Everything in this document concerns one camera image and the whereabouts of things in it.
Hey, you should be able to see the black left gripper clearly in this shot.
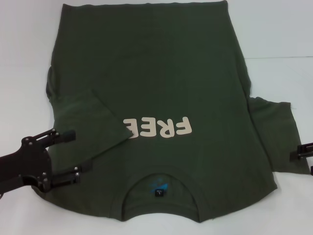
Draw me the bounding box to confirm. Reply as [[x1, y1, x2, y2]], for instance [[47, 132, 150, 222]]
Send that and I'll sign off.
[[0, 128, 93, 194]]

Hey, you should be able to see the dark green FREE t-shirt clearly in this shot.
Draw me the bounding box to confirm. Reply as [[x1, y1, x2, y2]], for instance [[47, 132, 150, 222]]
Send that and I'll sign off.
[[31, 1, 310, 224]]

